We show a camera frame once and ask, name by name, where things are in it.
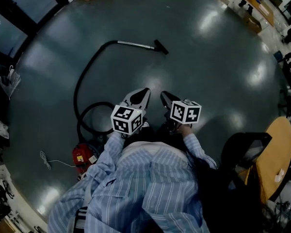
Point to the cardboard box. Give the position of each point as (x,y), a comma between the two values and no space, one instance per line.
(253,24)

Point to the black chair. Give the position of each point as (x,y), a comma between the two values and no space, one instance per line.
(242,147)

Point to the red vacuum cleaner body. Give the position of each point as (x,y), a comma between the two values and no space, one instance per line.
(80,154)

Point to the blue bin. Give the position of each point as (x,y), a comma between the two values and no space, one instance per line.
(279,56)

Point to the person's left shoe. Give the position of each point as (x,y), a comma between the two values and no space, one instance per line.
(145,124)

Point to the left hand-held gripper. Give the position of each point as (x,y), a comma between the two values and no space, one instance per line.
(127,119)

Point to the person's blue striped shirt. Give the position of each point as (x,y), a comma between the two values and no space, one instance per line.
(140,190)

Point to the white tissue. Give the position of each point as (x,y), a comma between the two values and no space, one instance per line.
(280,175)

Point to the person's black trousers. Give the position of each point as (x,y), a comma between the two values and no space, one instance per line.
(150,135)

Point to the person's right forearm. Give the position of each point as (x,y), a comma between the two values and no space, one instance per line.
(196,149)

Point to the black vacuum floor nozzle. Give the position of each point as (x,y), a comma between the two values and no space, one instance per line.
(161,47)

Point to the curved metal rod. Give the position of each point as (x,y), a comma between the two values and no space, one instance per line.
(135,44)

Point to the transparent umbrella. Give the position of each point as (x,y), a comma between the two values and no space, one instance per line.
(11,82)

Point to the round wooden table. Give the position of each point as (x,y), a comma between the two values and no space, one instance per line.
(279,149)

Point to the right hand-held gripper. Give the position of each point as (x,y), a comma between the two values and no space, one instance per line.
(184,111)

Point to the long wooden desk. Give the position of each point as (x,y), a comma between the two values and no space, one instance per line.
(259,4)

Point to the black framed glass door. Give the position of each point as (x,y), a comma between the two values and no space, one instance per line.
(26,6)

